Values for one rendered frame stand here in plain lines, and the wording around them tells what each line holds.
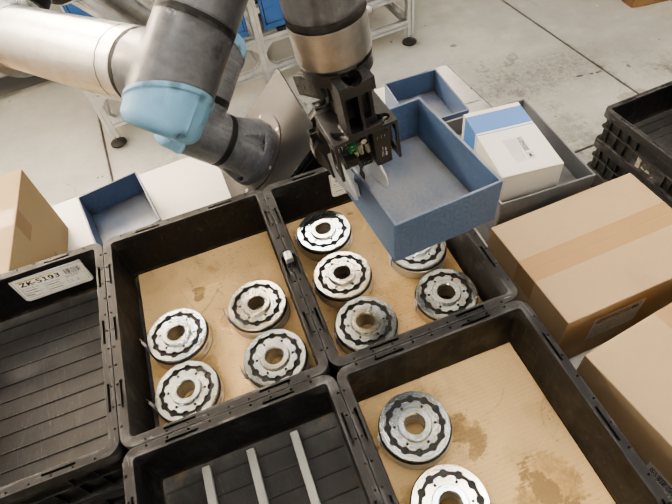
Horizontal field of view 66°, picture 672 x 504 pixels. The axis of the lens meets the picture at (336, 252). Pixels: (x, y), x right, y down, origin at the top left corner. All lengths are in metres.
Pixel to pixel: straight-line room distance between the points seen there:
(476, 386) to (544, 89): 2.15
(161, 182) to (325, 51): 1.01
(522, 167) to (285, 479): 0.68
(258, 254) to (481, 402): 0.48
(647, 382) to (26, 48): 0.86
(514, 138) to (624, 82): 1.88
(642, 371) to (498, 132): 0.53
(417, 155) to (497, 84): 2.06
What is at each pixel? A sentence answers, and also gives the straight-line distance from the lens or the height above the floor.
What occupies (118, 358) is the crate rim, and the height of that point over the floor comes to 0.93.
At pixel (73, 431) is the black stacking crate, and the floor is 0.83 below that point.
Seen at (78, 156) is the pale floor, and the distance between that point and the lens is 2.95.
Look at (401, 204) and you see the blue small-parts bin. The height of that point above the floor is 1.07.
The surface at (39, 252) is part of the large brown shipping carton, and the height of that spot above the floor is 0.81.
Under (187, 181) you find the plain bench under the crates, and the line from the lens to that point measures 1.41.
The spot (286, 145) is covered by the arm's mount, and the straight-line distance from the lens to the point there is 1.12.
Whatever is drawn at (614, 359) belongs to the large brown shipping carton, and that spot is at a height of 0.90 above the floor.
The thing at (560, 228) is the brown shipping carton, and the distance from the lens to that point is 1.00.
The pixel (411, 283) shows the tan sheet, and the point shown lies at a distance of 0.93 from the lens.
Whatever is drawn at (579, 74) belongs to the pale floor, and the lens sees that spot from 2.96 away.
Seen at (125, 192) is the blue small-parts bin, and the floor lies 0.73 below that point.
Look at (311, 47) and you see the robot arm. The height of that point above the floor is 1.35.
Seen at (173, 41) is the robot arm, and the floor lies 1.38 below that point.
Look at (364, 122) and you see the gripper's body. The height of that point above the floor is 1.27.
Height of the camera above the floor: 1.60
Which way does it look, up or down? 51 degrees down
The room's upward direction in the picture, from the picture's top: 10 degrees counter-clockwise
